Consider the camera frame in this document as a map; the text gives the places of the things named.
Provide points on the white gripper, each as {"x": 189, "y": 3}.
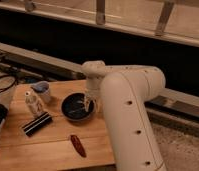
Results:
{"x": 92, "y": 92}

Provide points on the dark ceramic bowl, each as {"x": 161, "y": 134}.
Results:
{"x": 73, "y": 108}

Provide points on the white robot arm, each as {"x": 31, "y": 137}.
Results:
{"x": 120, "y": 93}

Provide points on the dark red oblong object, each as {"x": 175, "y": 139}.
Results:
{"x": 78, "y": 145}

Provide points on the black box with white stripe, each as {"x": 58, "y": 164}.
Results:
{"x": 36, "y": 124}

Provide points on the wooden board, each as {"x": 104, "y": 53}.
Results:
{"x": 51, "y": 149}

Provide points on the round black-rimmed object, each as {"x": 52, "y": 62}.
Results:
{"x": 6, "y": 82}

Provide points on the metal rail frame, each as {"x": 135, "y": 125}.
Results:
{"x": 44, "y": 62}

